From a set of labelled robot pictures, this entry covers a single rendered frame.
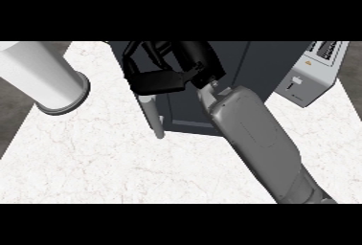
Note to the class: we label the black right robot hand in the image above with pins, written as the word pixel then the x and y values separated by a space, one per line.
pixel 155 83

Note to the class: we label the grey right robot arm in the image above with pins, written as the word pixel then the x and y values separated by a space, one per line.
pixel 254 134

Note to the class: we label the dark grey cabinet door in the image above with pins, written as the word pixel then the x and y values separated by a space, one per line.
pixel 187 108

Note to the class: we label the dark grey cabinet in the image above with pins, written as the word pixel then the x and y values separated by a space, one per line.
pixel 277 63

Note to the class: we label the white cylinder with grey rim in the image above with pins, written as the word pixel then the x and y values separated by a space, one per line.
pixel 37 73

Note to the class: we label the pale grey toaster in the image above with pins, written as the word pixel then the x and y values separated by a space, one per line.
pixel 310 79

